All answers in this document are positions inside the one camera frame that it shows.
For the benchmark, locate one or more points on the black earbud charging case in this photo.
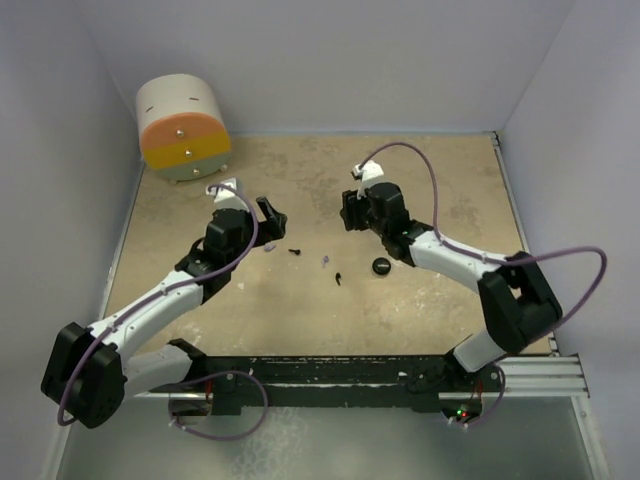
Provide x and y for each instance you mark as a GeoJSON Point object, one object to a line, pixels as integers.
{"type": "Point", "coordinates": [381, 266]}

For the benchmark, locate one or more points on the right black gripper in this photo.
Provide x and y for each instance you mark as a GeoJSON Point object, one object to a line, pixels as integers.
{"type": "Point", "coordinates": [352, 206]}

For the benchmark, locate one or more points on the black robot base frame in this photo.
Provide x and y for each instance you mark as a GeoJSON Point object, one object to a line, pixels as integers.
{"type": "Point", "coordinates": [420, 383]}

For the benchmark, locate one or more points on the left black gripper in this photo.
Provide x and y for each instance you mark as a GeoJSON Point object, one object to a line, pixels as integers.
{"type": "Point", "coordinates": [272, 228]}

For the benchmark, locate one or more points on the aluminium extrusion rail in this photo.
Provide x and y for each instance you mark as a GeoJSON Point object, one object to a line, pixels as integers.
{"type": "Point", "coordinates": [539, 376]}

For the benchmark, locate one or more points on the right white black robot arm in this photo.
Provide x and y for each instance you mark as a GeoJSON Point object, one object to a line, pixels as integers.
{"type": "Point", "coordinates": [517, 303]}

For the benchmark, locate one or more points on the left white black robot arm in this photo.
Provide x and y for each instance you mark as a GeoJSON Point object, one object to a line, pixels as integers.
{"type": "Point", "coordinates": [92, 368]}

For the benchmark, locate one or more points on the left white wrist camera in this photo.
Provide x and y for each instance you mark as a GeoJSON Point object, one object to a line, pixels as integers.
{"type": "Point", "coordinates": [225, 194]}

